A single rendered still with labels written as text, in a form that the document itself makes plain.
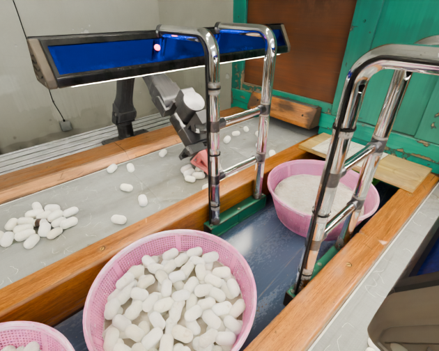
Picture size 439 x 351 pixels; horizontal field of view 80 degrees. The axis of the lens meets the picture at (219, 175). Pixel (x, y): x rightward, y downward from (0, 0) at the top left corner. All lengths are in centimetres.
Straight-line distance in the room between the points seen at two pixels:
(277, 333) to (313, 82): 81
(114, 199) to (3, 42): 207
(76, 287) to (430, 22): 96
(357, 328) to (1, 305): 54
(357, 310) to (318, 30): 80
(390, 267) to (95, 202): 66
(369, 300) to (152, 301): 36
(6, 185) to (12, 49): 188
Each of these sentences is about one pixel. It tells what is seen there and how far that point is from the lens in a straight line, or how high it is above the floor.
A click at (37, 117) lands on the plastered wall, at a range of 275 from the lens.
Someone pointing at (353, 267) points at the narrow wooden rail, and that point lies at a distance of 54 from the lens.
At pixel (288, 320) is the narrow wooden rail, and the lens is 45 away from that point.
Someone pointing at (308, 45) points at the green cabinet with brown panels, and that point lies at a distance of 103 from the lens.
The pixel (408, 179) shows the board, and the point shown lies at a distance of 83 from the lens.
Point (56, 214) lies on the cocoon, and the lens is 70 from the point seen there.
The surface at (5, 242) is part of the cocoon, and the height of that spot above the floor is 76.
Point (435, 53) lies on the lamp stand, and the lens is 30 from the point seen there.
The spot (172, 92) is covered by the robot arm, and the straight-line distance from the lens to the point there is 78.
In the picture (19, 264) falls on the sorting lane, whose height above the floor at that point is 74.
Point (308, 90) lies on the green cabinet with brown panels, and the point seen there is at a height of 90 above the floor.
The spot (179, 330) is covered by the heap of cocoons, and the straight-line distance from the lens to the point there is 46.
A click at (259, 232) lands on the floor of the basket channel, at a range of 68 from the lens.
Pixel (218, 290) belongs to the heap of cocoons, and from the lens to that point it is 49.
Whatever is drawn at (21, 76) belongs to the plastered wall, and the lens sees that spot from 268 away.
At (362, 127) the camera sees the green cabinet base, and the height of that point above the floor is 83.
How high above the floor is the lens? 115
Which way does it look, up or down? 33 degrees down
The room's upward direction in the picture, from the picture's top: straight up
